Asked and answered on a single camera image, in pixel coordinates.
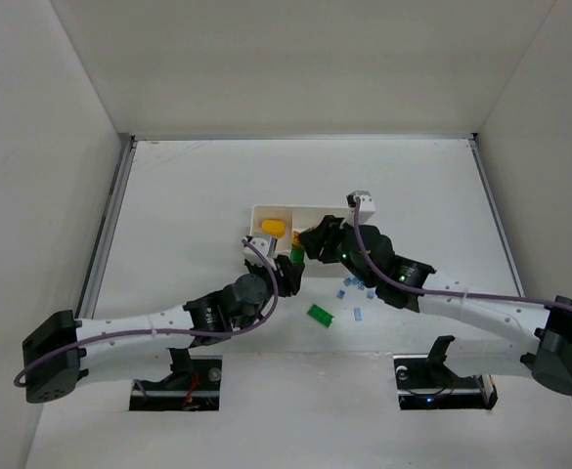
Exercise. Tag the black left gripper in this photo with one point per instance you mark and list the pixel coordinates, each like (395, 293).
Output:
(286, 276)

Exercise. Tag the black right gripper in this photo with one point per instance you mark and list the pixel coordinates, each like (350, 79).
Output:
(329, 239)

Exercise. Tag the yellow and green lego stack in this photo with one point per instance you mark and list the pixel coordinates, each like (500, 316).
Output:
(302, 246)

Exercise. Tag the yellow oval butterfly lego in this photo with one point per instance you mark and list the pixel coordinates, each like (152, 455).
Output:
(273, 227)

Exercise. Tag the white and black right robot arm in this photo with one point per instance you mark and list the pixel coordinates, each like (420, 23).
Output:
(529, 338)

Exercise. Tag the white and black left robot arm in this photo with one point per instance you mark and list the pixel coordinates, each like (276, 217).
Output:
(64, 352)

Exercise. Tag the white three-compartment container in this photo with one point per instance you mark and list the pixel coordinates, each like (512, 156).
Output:
(296, 217)

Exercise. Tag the green flat lego plate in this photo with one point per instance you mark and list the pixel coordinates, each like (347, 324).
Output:
(320, 315)

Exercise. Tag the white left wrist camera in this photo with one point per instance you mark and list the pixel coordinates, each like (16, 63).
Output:
(265, 244)

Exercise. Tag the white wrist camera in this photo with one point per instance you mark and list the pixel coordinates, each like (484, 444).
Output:
(265, 244)
(361, 203)

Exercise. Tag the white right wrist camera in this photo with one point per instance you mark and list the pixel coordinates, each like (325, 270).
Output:
(361, 203)

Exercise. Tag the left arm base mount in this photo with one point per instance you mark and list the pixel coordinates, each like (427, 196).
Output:
(193, 384)

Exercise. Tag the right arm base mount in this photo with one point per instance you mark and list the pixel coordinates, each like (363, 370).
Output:
(424, 382)

